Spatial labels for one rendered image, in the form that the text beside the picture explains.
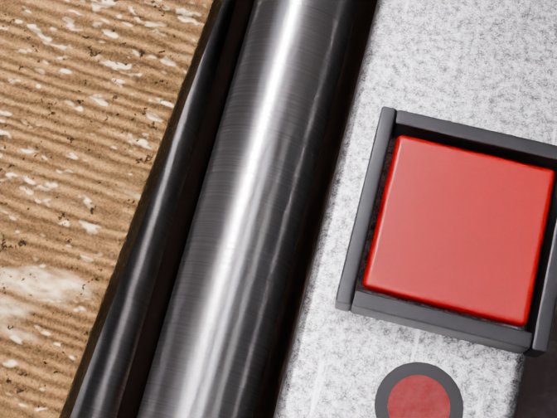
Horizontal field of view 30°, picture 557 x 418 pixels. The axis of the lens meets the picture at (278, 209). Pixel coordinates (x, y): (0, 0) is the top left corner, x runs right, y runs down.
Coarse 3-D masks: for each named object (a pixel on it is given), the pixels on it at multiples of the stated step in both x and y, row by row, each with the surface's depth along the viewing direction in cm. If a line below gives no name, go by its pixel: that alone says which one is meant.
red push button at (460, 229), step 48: (432, 144) 38; (384, 192) 38; (432, 192) 38; (480, 192) 38; (528, 192) 38; (384, 240) 38; (432, 240) 38; (480, 240) 37; (528, 240) 37; (384, 288) 37; (432, 288) 37; (480, 288) 37; (528, 288) 37
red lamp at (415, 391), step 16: (400, 384) 38; (416, 384) 38; (432, 384) 38; (400, 400) 37; (416, 400) 37; (432, 400) 37; (448, 400) 37; (400, 416) 37; (416, 416) 37; (432, 416) 37; (448, 416) 37
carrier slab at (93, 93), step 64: (0, 0) 40; (64, 0) 40; (128, 0) 39; (192, 0) 39; (0, 64) 39; (64, 64) 39; (128, 64) 39; (192, 64) 39; (0, 128) 38; (64, 128) 38; (128, 128) 38; (0, 192) 38; (64, 192) 38; (128, 192) 38; (0, 256) 37; (64, 256) 37; (128, 256) 38; (0, 320) 36; (64, 320) 36; (0, 384) 36; (64, 384) 36
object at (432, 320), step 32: (384, 128) 38; (416, 128) 38; (448, 128) 38; (480, 128) 38; (384, 160) 38; (544, 160) 38; (352, 256) 37; (544, 256) 38; (352, 288) 37; (544, 288) 37; (384, 320) 38; (416, 320) 36; (448, 320) 36; (480, 320) 36; (544, 320) 36; (544, 352) 36
